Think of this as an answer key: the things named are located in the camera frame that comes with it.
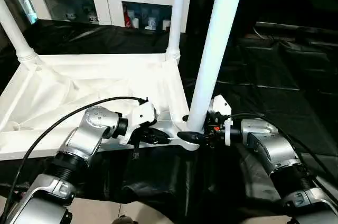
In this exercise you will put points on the white plastic table leg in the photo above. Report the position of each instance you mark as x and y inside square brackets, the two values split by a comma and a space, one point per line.
[214, 49]
[16, 31]
[178, 10]

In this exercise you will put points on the white plastic table top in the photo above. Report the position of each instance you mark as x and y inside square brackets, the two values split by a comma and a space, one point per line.
[79, 76]

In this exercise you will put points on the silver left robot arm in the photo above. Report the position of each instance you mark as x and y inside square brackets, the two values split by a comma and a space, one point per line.
[84, 136]

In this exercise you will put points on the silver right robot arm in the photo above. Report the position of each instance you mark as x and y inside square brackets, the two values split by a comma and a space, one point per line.
[277, 144]

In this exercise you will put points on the black plastic mat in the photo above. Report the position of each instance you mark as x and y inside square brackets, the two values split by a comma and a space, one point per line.
[171, 171]

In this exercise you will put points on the long grey metal bar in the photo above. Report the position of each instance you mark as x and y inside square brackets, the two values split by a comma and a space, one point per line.
[295, 27]

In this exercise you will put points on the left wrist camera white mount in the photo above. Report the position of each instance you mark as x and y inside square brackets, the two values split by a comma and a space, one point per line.
[140, 115]

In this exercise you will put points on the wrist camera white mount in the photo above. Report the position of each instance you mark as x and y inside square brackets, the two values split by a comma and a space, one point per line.
[221, 103]
[140, 115]

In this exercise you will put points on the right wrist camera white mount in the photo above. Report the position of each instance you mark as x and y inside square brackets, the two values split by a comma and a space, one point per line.
[221, 103]

